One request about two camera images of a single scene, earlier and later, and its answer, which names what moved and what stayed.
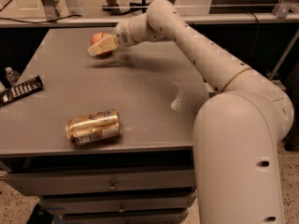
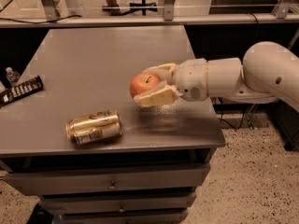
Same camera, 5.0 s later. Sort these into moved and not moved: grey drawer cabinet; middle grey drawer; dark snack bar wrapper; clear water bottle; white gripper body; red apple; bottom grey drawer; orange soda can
Moved: white gripper body; red apple
Not moved: clear water bottle; dark snack bar wrapper; bottom grey drawer; grey drawer cabinet; orange soda can; middle grey drawer
